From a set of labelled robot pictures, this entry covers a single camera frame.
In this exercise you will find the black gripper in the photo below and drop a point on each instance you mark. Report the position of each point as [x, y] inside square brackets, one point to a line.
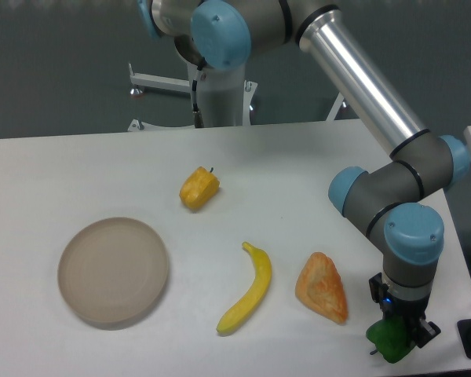
[406, 302]

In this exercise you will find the yellow toy pepper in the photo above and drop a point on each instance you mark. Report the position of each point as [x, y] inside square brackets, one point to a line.
[199, 188]

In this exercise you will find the yellow toy banana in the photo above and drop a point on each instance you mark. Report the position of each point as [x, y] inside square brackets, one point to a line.
[242, 310]

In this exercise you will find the orange toy pastry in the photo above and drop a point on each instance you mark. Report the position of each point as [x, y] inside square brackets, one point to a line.
[320, 289]

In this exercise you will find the beige round plate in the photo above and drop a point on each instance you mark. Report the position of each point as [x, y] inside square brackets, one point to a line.
[113, 272]

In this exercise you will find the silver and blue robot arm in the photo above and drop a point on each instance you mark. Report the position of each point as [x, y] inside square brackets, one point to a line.
[218, 38]

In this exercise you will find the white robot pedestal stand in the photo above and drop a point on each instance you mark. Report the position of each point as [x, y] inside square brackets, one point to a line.
[231, 99]

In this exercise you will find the green toy pepper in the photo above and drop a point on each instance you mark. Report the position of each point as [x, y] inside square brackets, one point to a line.
[390, 338]

